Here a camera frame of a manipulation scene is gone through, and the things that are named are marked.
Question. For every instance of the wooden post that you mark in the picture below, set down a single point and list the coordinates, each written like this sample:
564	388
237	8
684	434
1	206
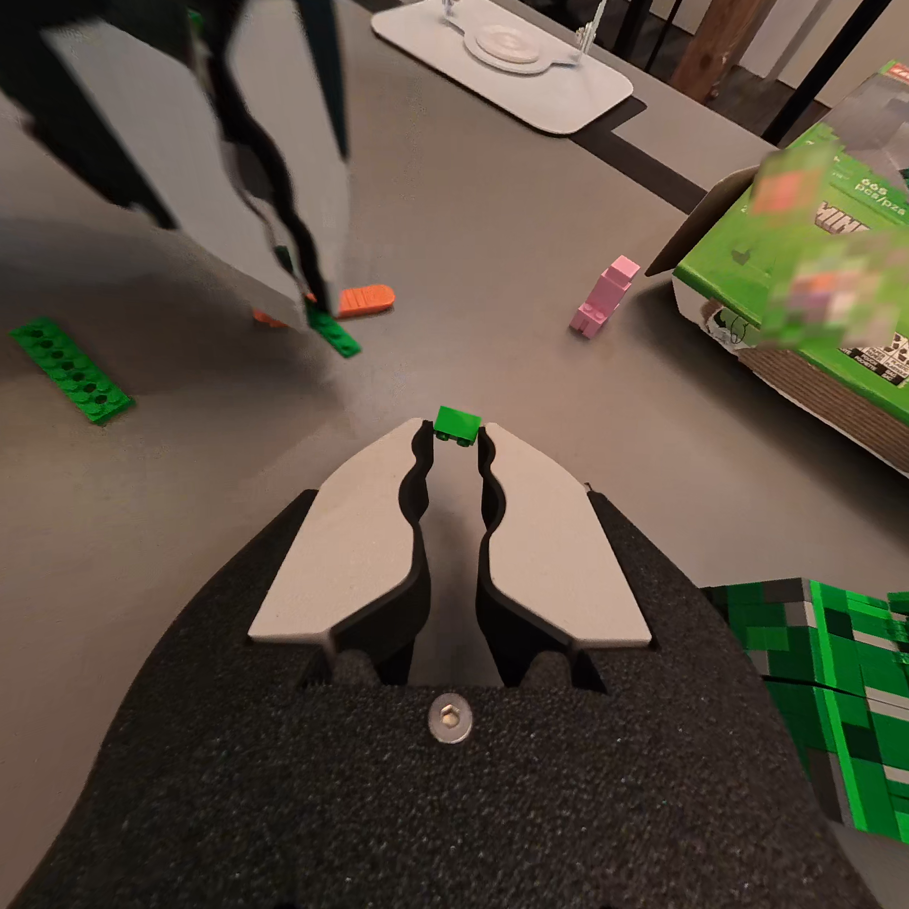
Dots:
706	50

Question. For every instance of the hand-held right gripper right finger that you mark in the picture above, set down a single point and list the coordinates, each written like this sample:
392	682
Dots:
561	561

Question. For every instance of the green lego box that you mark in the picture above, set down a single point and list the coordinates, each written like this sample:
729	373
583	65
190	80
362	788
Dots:
824	305

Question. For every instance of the white rounded mat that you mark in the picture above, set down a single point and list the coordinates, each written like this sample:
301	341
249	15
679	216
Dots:
568	99

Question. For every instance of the narrow green lego plate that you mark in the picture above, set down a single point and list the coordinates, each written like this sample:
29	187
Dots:
337	337

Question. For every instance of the orange brick separator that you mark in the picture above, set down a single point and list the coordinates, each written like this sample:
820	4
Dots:
366	302

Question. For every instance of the small bright green lego brick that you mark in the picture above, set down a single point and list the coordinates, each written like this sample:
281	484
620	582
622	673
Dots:
458	422

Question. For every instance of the pink lego pig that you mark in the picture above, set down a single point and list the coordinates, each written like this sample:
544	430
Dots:
603	298

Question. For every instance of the black metal pole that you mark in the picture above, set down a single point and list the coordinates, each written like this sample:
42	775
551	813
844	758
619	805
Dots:
817	71

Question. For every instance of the green pixelated lego model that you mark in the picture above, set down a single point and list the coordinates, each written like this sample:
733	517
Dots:
838	682

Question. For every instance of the wide green lego plate with holes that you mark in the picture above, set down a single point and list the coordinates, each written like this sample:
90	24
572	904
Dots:
71	369

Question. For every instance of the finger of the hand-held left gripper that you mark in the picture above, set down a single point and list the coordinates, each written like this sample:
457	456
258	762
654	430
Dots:
163	128
312	177

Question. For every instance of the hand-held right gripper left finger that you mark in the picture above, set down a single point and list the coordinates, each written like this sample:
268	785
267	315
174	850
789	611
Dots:
348	547

